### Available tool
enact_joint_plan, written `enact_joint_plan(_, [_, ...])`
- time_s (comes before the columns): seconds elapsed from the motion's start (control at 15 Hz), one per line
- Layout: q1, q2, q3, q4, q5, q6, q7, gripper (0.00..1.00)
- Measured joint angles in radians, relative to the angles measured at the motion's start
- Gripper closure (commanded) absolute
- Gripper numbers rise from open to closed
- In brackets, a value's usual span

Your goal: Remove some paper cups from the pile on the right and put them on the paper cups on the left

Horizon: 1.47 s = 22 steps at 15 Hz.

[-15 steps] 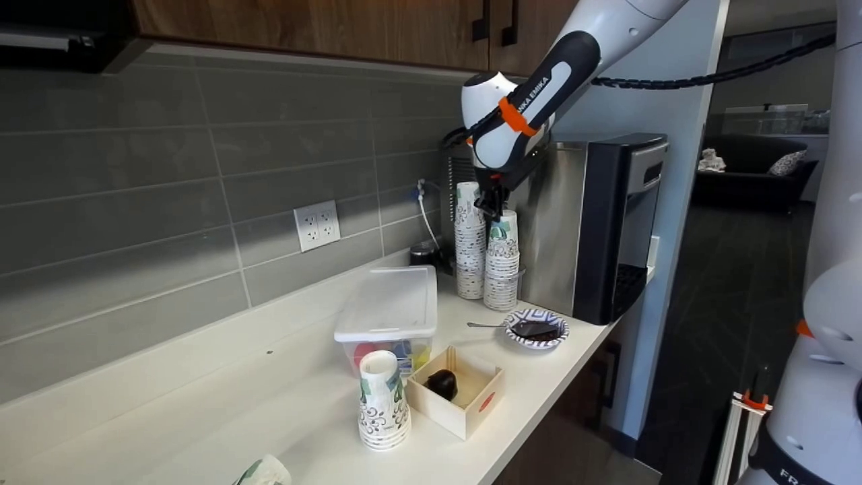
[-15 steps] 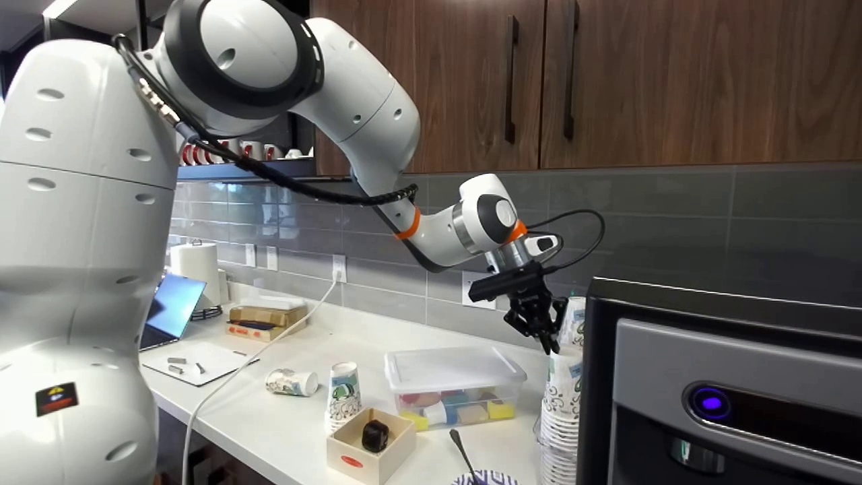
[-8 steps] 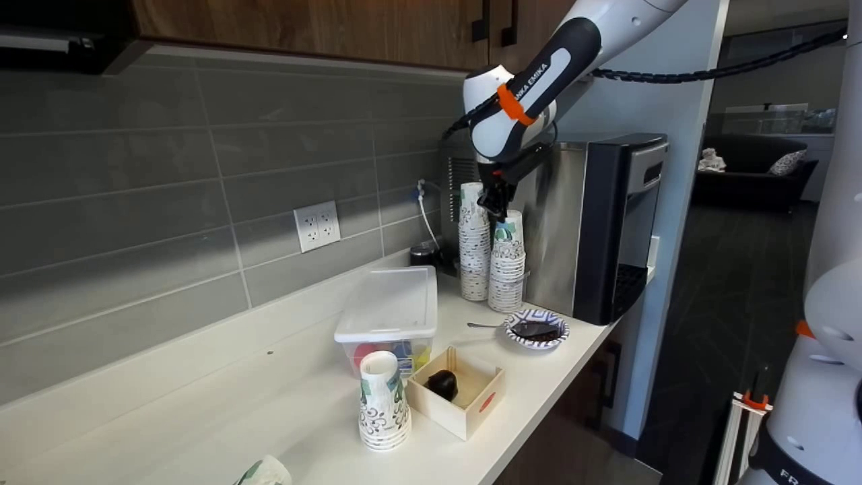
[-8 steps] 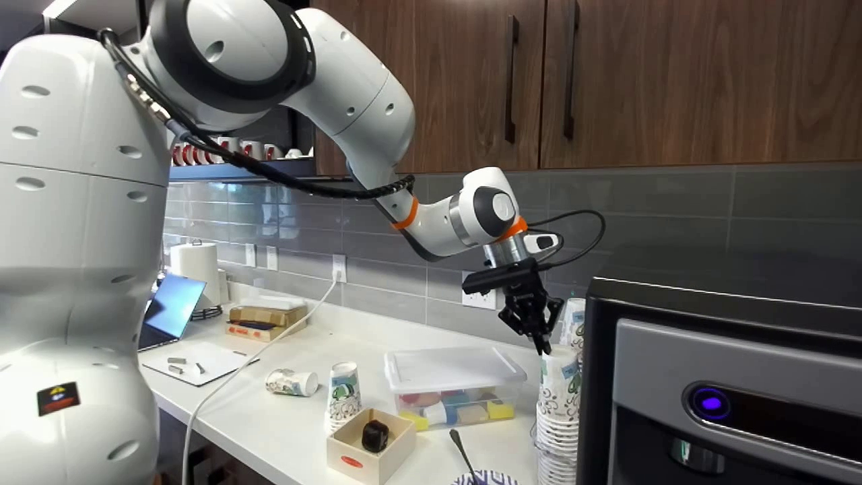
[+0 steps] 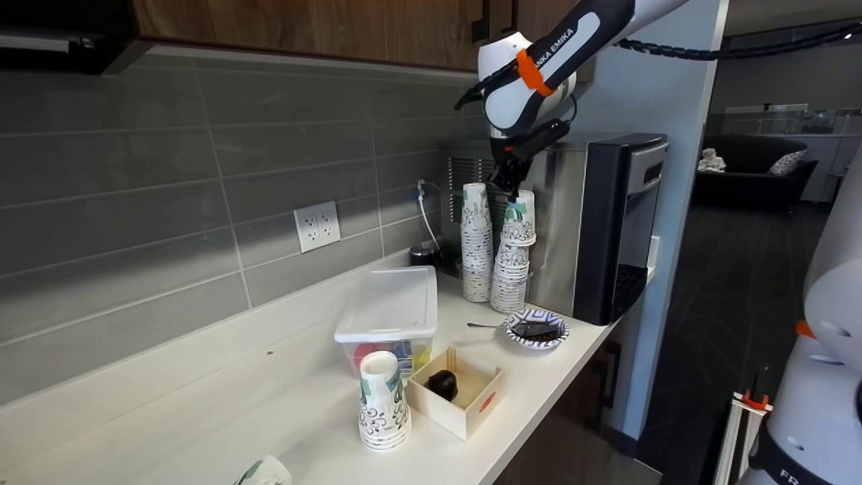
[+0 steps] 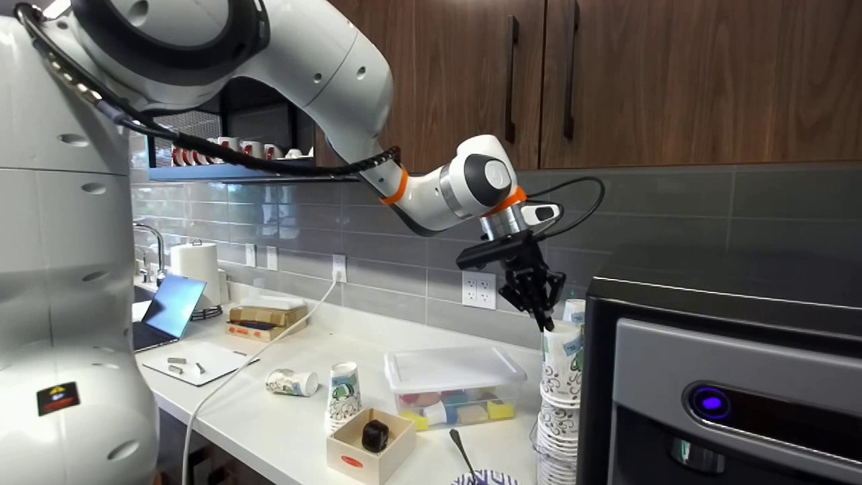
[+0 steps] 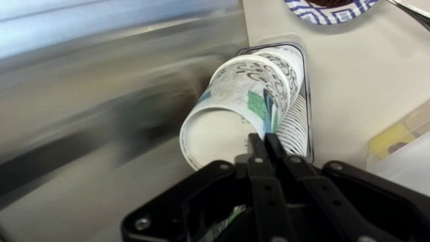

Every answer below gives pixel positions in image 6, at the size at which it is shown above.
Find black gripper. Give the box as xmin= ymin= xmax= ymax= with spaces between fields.
xmin=495 ymin=254 xmax=568 ymax=335

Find metal faucet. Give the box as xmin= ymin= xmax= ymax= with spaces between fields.
xmin=132 ymin=218 xmax=169 ymax=286

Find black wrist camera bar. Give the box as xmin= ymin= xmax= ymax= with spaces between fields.
xmin=454 ymin=235 xmax=532 ymax=272

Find white paper sheet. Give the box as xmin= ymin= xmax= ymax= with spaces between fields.
xmin=138 ymin=340 xmax=260 ymax=392

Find blue wall shelf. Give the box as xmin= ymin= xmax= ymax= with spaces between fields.
xmin=146 ymin=158 xmax=318 ymax=185

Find white wall switch plate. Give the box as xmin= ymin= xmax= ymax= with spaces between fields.
xmin=239 ymin=239 xmax=281 ymax=272

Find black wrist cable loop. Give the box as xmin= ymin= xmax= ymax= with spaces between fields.
xmin=527 ymin=173 xmax=609 ymax=242

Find patterned paper cups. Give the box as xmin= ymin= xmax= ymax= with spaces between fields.
xmin=538 ymin=324 xmax=584 ymax=375

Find blue laptop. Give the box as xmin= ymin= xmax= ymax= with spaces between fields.
xmin=132 ymin=272 xmax=209 ymax=350

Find white cable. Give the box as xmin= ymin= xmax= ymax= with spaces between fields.
xmin=178 ymin=266 xmax=344 ymax=485

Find clear plastic lidded container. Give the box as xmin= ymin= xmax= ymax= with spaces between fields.
xmin=382 ymin=344 xmax=527 ymax=432

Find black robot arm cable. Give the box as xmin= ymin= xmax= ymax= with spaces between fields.
xmin=11 ymin=4 xmax=407 ymax=184

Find small black object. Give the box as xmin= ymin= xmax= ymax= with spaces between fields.
xmin=360 ymin=417 xmax=394 ymax=456

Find black coffee machine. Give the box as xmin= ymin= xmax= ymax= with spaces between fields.
xmin=577 ymin=272 xmax=862 ymax=485

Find black cabinet handle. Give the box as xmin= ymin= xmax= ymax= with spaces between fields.
xmin=504 ymin=17 xmax=524 ymax=146
xmin=559 ymin=4 xmax=582 ymax=142

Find blue patterned paper bowl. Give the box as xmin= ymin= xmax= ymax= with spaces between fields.
xmin=453 ymin=466 xmax=523 ymax=485

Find red yellow robot sticker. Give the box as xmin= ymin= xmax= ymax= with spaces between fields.
xmin=34 ymin=381 xmax=83 ymax=417

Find white paper towel roll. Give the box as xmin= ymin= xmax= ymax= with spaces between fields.
xmin=169 ymin=239 xmax=225 ymax=313

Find upright patterned paper cup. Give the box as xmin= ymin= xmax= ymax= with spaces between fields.
xmin=324 ymin=361 xmax=363 ymax=437

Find patterned paper cup pile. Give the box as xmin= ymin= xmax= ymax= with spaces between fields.
xmin=532 ymin=367 xmax=584 ymax=485

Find tall paper cup stack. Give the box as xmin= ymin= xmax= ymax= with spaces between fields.
xmin=559 ymin=297 xmax=589 ymax=335

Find metal spoon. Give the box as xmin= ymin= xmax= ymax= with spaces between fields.
xmin=448 ymin=427 xmax=483 ymax=482

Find brown wooden cabinet door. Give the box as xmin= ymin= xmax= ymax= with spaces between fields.
xmin=541 ymin=0 xmax=862 ymax=173
xmin=326 ymin=0 xmax=547 ymax=175

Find wooden box with red mark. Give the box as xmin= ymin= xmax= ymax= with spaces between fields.
xmin=324 ymin=406 xmax=421 ymax=485

